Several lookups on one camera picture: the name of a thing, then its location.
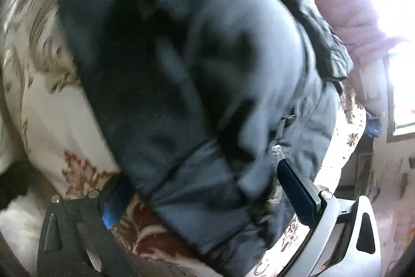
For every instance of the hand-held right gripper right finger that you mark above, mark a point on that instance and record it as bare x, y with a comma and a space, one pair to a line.
296, 192

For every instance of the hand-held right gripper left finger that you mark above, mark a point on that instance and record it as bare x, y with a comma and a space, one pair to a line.
113, 212

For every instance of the dark blue padded jacket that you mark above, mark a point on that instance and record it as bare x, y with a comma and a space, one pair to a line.
194, 69

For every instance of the wooden side table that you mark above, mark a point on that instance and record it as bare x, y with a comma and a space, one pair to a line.
364, 163

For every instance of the white fluffy cloth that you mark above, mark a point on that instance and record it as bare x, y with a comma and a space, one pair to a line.
19, 225

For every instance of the blue backpack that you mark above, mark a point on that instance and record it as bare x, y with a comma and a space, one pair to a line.
375, 127

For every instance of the floral bedspread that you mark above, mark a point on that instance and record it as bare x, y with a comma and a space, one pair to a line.
48, 108

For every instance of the dark-framed window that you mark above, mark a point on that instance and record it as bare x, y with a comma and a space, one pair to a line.
402, 85

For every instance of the pink curtain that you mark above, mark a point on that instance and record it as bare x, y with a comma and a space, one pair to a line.
356, 20

